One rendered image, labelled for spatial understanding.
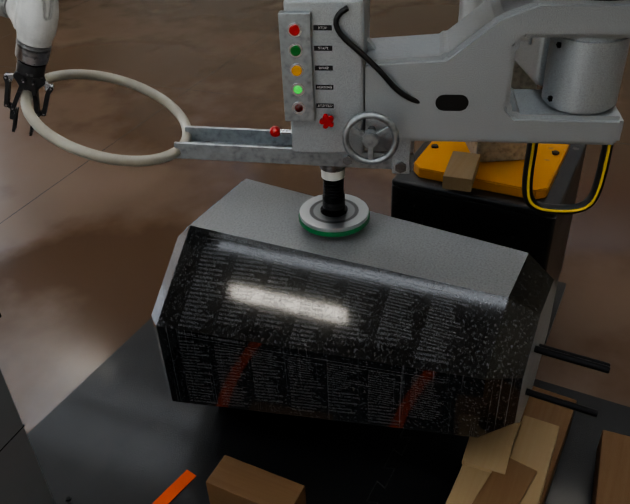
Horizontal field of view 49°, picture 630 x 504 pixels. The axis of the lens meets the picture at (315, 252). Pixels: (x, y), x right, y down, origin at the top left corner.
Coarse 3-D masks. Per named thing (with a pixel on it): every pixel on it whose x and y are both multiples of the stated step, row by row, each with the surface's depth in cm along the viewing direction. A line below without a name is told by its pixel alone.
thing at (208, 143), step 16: (192, 128) 210; (208, 128) 209; (224, 128) 209; (240, 128) 209; (176, 144) 201; (192, 144) 200; (208, 144) 200; (224, 144) 200; (240, 144) 210; (256, 144) 209; (272, 144) 209; (288, 144) 209; (384, 144) 205; (224, 160) 202; (240, 160) 201; (256, 160) 201; (272, 160) 200; (288, 160) 199; (304, 160) 199; (320, 160) 198; (336, 160) 197; (352, 160) 197
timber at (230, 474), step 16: (224, 464) 228; (240, 464) 228; (208, 480) 223; (224, 480) 223; (240, 480) 223; (256, 480) 223; (272, 480) 222; (288, 480) 222; (224, 496) 222; (240, 496) 218; (256, 496) 218; (272, 496) 217; (288, 496) 217; (304, 496) 222
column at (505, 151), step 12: (516, 72) 238; (516, 84) 240; (528, 84) 240; (468, 144) 265; (480, 144) 252; (492, 144) 253; (504, 144) 253; (516, 144) 253; (480, 156) 255; (492, 156) 256; (504, 156) 256; (516, 156) 256
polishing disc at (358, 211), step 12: (312, 204) 218; (348, 204) 217; (360, 204) 216; (300, 216) 212; (312, 216) 212; (324, 216) 211; (348, 216) 211; (360, 216) 211; (312, 228) 208; (324, 228) 206; (336, 228) 206; (348, 228) 206
